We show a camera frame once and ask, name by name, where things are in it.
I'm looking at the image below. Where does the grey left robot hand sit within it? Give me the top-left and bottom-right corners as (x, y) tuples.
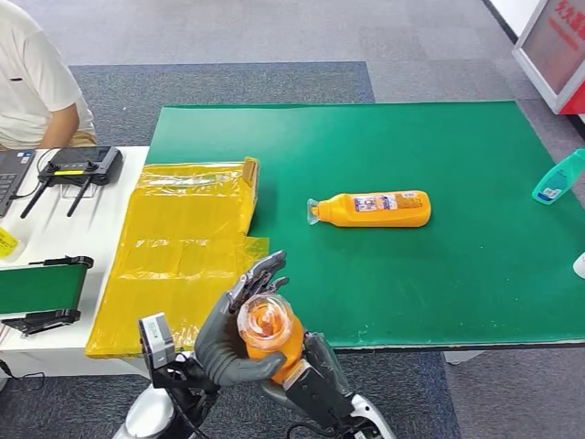
(193, 250), (290, 389)

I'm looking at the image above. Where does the yellow plastic wrapped box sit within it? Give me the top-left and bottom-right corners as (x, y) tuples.
(85, 157), (271, 359)

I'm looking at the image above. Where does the person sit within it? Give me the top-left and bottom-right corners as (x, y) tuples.
(0, 0), (96, 151)

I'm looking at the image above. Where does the small green conveyor belt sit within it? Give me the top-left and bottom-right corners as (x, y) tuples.
(0, 255), (95, 337)

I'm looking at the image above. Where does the yellow label sticker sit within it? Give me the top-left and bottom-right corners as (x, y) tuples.
(0, 227), (20, 261)

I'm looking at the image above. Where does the orange bottle clear cap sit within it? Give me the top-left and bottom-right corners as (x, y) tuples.
(307, 189), (432, 229)
(237, 294), (305, 387)

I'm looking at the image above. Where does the green table mat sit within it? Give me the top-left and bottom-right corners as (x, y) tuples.
(145, 101), (585, 351)

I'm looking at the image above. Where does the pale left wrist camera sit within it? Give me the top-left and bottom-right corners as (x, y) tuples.
(138, 312), (176, 371)

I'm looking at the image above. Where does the black right wrist bracket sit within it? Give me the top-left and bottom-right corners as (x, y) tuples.
(283, 361), (354, 430)

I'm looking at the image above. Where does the black controller with antennas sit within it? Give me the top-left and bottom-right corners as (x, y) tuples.
(20, 145), (124, 220)

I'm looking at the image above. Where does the black floor cable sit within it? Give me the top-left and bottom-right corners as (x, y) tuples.
(0, 360), (45, 393)

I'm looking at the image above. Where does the dark grey laptop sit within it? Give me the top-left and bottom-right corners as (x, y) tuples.
(0, 148), (37, 220)

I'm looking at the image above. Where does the white table foot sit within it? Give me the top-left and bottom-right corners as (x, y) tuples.
(443, 349), (484, 366)

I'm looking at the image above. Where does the red white display stand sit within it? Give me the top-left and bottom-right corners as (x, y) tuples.
(511, 0), (585, 116)

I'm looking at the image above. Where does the teal plastic bottle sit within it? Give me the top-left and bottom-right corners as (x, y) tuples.
(531, 148), (585, 206)

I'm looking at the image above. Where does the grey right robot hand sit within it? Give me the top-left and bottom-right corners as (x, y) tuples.
(260, 331), (354, 419)

